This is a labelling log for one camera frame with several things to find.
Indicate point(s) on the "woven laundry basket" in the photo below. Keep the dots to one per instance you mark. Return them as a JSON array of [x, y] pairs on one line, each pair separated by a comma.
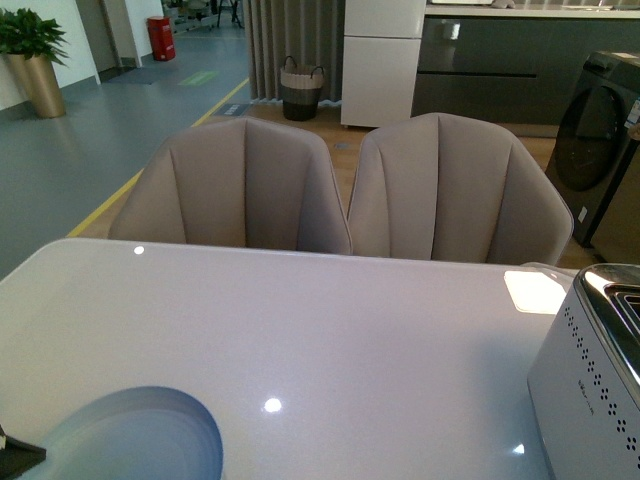
[[300, 87]]

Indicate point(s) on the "grey kitchen cabinet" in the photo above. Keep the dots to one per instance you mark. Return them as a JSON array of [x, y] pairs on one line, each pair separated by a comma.
[[510, 66]]

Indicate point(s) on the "beige chair right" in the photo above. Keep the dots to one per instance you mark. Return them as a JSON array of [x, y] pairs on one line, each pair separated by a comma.
[[450, 188]]

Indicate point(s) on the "white refrigerator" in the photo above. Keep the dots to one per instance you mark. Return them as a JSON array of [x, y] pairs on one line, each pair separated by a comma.
[[380, 56]]

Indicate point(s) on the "gold plant pot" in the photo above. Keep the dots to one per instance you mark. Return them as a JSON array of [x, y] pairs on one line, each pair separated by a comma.
[[37, 77]]

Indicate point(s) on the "dark grey washing machine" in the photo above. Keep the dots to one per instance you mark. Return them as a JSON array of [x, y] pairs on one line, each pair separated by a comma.
[[593, 148]]

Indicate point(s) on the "white chrome two-slot toaster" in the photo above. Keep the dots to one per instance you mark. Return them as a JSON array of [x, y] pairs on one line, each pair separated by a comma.
[[584, 382]]

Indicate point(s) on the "grey curtain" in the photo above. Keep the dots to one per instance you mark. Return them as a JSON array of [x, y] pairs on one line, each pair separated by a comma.
[[312, 32]]

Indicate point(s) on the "beige chair left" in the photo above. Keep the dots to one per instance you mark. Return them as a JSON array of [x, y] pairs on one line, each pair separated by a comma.
[[245, 183]]

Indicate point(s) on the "light blue plate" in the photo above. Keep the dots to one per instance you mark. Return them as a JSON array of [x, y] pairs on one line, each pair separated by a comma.
[[149, 432]]

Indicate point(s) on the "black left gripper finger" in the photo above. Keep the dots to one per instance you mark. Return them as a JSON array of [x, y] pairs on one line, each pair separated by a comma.
[[18, 457]]

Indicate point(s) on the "beige chair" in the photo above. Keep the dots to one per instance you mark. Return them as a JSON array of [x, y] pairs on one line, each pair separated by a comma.
[[450, 188], [245, 183]]

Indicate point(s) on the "green plant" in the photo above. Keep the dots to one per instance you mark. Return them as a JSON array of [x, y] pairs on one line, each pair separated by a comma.
[[24, 32]]

